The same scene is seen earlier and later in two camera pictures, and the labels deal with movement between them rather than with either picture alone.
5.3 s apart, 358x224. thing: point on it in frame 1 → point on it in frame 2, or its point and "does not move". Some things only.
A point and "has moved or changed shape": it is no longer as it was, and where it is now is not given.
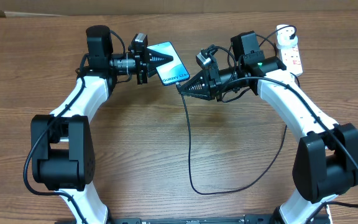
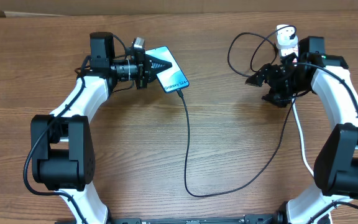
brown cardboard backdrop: [29, 8] does not move
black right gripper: [211, 83] → [271, 75]
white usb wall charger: [283, 40] does not move
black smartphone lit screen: [173, 71] has moved or changed shape
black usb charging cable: [188, 132] → [249, 180]
